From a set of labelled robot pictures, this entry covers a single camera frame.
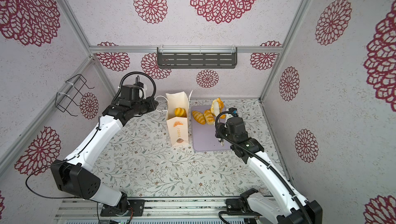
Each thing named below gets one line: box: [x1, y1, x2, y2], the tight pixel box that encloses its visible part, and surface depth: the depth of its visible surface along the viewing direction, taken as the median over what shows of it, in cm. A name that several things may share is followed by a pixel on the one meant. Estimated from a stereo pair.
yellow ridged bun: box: [173, 107, 187, 118], surface depth 97 cm
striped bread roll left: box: [191, 110, 206, 125], surface depth 108 cm
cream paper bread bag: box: [165, 90, 194, 147], surface depth 91 cm
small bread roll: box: [203, 109, 216, 125], surface depth 108 cm
